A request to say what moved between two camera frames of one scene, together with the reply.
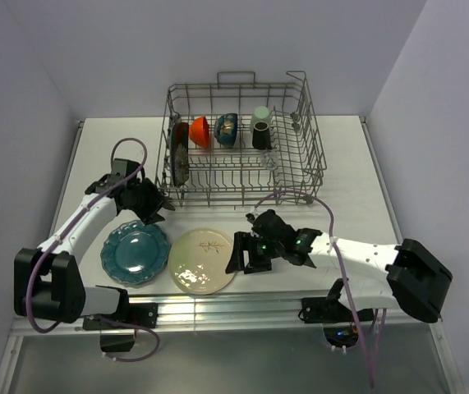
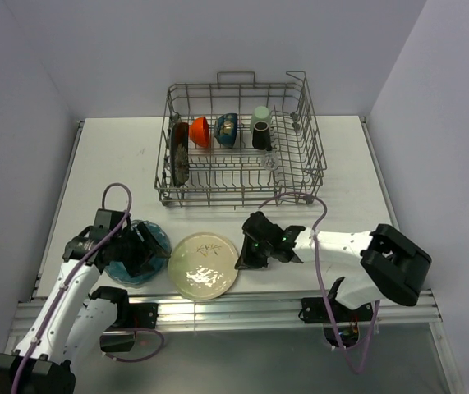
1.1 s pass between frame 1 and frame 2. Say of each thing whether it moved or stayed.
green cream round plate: stayed
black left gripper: moved
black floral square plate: stayed
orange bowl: stayed
